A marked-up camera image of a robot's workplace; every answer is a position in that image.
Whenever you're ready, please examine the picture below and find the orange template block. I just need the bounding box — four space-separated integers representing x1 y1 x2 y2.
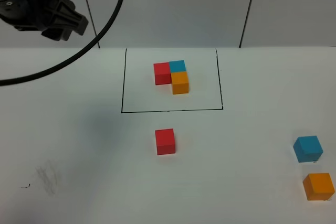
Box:
171 71 189 94

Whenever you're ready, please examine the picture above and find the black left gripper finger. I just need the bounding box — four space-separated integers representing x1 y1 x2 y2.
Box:
41 27 72 41
54 0 89 35

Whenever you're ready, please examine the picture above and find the blue template block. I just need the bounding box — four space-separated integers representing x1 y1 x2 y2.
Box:
169 60 186 73

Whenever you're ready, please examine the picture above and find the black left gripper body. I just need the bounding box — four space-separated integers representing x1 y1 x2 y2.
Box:
1 0 59 31

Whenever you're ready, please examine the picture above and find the orange loose block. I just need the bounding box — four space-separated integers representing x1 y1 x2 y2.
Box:
302 173 335 200

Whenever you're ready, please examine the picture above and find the black left camera cable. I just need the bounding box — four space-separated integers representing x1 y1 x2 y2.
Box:
0 0 129 87

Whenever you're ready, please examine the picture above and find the red template block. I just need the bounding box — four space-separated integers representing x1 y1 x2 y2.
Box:
153 62 172 85

